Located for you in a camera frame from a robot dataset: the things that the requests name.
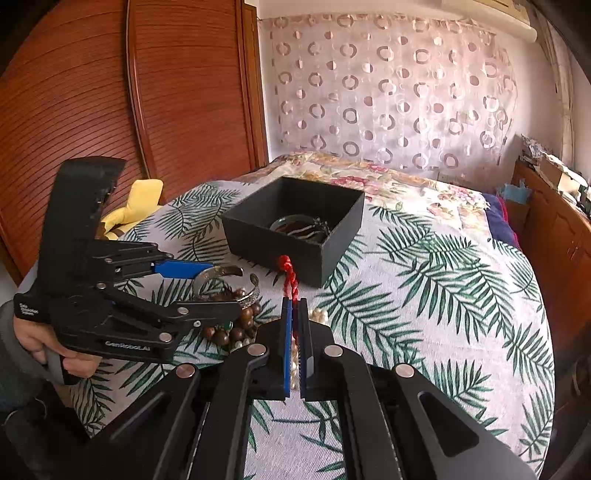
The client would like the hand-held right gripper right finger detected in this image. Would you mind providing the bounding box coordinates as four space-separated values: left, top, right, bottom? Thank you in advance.
298 298 539 480

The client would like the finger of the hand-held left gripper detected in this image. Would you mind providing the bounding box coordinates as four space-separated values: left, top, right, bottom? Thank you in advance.
69 282 243 343
92 240 214 291

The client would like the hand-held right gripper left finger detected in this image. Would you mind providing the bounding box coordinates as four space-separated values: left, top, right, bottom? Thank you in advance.
90 298 294 480

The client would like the smooth silver cuff bangle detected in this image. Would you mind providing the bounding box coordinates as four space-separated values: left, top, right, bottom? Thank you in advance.
191 265 245 302

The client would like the red braided cord bracelet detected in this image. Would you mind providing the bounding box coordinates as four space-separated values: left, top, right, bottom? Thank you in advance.
277 255 301 306

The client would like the black jewelry box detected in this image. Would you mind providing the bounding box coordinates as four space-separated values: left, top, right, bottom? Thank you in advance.
222 176 365 288

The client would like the person's left forearm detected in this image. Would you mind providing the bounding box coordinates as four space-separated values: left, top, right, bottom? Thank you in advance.
0 300 54 416

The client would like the person's left hand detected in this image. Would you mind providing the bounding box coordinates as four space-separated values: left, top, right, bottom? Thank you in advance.
13 316 103 380

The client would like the patterned silver cuff bangle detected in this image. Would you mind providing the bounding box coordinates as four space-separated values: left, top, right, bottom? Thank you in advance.
236 273 262 311

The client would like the yellow cloth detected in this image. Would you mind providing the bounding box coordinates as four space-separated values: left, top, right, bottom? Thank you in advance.
99 179 164 241

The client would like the dark green bangle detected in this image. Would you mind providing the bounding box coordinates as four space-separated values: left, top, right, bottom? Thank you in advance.
270 216 309 234

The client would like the leaf print blanket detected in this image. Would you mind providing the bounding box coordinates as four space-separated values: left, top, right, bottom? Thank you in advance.
69 180 556 480

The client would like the wooden slatted wardrobe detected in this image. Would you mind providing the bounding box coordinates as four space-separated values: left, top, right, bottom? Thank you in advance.
0 0 271 287

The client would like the floral bedsheet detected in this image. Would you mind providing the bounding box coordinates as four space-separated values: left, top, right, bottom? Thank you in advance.
240 151 491 241

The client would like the dark clothing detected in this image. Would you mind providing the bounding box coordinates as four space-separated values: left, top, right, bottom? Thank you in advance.
0 397 95 480

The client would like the blue and red blanket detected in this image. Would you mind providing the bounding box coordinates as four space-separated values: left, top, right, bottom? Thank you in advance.
480 193 523 251

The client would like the light blue paper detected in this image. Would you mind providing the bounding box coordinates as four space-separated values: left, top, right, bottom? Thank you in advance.
500 181 530 205

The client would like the sheer circle pattern curtain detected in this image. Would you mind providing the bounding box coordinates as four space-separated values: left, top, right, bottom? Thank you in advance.
257 11 519 175

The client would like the wooden cabinet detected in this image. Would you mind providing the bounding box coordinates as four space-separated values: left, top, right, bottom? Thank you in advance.
510 159 591 354

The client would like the pile of papers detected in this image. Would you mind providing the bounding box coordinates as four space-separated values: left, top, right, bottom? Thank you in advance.
519 134 591 217

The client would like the white pearl necklace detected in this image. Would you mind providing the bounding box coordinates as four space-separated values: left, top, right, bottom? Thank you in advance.
225 307 330 357

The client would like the brown wooden bead bracelet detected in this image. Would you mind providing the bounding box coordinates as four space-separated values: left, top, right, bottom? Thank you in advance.
198 286 264 348

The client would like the dark tangled bracelet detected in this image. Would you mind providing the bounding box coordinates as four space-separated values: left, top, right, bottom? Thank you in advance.
288 219 331 243

